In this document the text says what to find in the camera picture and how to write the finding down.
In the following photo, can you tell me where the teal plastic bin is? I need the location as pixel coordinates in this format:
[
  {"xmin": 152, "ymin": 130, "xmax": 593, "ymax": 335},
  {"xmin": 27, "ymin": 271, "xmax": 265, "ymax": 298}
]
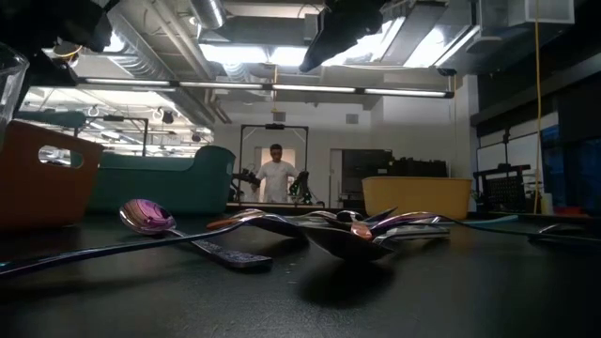
[{"xmin": 87, "ymin": 144, "xmax": 237, "ymax": 216}]

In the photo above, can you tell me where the clear plastic bin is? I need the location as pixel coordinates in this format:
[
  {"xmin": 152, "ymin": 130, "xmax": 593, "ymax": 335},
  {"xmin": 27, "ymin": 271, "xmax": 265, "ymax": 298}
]
[{"xmin": 0, "ymin": 40, "xmax": 31, "ymax": 151}]

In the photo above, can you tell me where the background workstation table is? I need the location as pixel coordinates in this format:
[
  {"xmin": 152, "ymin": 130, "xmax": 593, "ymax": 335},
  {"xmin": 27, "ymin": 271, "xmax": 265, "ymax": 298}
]
[{"xmin": 227, "ymin": 201, "xmax": 326, "ymax": 211}]

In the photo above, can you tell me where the person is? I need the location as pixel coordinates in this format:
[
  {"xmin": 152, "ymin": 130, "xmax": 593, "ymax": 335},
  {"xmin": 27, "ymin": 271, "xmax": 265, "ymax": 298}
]
[{"xmin": 253, "ymin": 143, "xmax": 301, "ymax": 204}]

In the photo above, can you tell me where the black background cabinet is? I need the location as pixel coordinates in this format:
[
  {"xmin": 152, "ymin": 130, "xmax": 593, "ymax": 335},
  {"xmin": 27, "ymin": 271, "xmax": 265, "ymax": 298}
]
[{"xmin": 341, "ymin": 148, "xmax": 449, "ymax": 210}]

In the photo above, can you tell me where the yellow plastic bin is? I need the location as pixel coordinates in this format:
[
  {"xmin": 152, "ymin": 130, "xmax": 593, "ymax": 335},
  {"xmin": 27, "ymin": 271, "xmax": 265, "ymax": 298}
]
[{"xmin": 362, "ymin": 176, "xmax": 474, "ymax": 221}]

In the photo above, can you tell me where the long ceiling light bar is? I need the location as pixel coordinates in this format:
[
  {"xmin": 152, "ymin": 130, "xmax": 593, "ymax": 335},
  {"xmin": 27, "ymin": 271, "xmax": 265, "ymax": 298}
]
[{"xmin": 77, "ymin": 77, "xmax": 455, "ymax": 100}]

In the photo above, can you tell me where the round ceiling cable reel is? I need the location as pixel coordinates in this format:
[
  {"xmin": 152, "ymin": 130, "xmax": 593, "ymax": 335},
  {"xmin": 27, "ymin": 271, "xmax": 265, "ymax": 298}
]
[{"xmin": 52, "ymin": 42, "xmax": 84, "ymax": 66}]

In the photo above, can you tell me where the round silver air duct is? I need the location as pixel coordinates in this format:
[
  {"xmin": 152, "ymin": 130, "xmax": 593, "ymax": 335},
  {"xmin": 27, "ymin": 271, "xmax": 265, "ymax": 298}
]
[{"xmin": 190, "ymin": 0, "xmax": 227, "ymax": 30}]

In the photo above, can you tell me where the black background station frame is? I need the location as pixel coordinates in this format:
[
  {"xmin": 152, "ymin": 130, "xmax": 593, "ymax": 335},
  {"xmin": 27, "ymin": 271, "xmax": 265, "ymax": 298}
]
[
  {"xmin": 238, "ymin": 123, "xmax": 311, "ymax": 206},
  {"xmin": 73, "ymin": 115, "xmax": 150, "ymax": 159}
]

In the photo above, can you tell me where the black wire rack cart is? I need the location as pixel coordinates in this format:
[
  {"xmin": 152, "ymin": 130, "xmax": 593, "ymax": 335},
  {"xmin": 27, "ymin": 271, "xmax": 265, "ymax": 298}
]
[{"xmin": 472, "ymin": 162, "xmax": 534, "ymax": 213}]

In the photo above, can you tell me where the blue wall panel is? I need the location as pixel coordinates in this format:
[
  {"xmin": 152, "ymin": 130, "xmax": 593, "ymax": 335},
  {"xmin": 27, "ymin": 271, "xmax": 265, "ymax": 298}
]
[{"xmin": 539, "ymin": 124, "xmax": 601, "ymax": 217}]

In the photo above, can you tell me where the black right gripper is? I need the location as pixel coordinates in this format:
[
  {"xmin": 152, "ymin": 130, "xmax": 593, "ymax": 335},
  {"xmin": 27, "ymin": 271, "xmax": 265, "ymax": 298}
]
[{"xmin": 299, "ymin": 0, "xmax": 387, "ymax": 74}]

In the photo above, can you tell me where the orange plastic bin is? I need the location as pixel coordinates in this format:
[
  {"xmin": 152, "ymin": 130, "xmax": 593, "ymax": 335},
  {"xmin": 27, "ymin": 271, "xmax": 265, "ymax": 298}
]
[{"xmin": 0, "ymin": 120, "xmax": 106, "ymax": 231}]

